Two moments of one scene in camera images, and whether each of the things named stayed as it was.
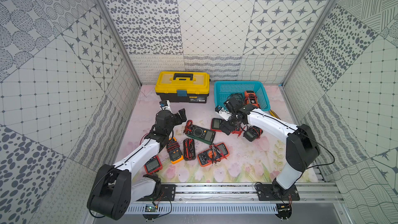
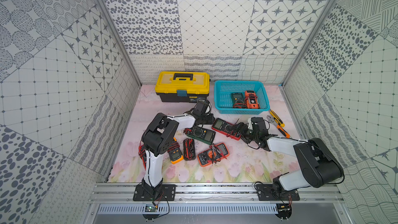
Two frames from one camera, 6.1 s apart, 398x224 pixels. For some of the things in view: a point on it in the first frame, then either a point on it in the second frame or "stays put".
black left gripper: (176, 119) -> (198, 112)
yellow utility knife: (271, 112) stays put
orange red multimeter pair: (213, 154) stays put
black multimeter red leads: (189, 149) stays put
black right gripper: (229, 127) -> (241, 132)
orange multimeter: (251, 98) stays put
